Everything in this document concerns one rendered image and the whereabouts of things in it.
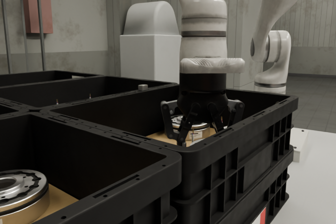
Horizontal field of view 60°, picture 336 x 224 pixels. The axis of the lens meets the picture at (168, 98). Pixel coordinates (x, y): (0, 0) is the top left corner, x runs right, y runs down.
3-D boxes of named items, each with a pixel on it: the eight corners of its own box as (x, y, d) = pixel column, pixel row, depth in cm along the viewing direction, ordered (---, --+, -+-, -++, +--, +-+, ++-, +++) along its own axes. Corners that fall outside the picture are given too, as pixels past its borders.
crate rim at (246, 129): (180, 92, 78) (180, 83, 77) (299, 107, 59) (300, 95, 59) (35, 124, 47) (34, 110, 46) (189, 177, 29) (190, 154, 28)
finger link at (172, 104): (184, 93, 48) (189, 106, 49) (158, 102, 48) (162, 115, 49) (187, 95, 46) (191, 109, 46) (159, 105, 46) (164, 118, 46)
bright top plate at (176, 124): (181, 114, 74) (181, 112, 74) (217, 121, 68) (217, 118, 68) (156, 123, 66) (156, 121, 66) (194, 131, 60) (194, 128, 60)
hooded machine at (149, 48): (149, 98, 546) (148, 6, 515) (184, 102, 507) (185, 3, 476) (119, 106, 476) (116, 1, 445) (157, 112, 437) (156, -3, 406)
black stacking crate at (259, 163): (180, 126, 79) (181, 85, 77) (295, 152, 61) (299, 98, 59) (41, 180, 49) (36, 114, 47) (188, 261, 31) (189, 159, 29)
